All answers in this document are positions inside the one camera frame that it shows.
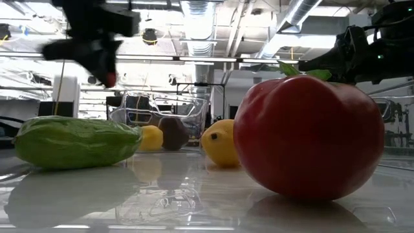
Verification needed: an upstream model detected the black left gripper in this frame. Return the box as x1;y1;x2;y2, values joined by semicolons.
41;0;142;88

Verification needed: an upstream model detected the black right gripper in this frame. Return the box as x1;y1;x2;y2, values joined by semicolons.
298;25;382;85

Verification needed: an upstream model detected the green squash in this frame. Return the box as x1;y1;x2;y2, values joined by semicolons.
13;115;143;171

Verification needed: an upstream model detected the yellow lemon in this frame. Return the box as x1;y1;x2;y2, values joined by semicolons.
138;125;164;152
201;118;240;168

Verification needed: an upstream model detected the red tomato green stem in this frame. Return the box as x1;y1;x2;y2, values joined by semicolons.
232;61;386;201

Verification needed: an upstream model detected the clear plastic basket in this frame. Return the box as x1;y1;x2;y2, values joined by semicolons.
108;91;210;153
371;95;414;169

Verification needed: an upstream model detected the dark maroon fruit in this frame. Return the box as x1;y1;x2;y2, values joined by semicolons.
158;116;190;151

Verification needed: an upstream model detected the yellow hanging cable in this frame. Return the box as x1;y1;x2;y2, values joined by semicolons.
53;60;65;116

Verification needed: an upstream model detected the silver ventilation duct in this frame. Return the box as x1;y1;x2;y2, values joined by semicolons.
179;0;217;83
257;0;324;61

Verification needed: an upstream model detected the black overhead camera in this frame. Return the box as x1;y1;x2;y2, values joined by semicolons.
141;28;158;46

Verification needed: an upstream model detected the horizontal overhead frame bar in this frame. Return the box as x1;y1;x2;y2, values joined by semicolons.
0;51;300;65

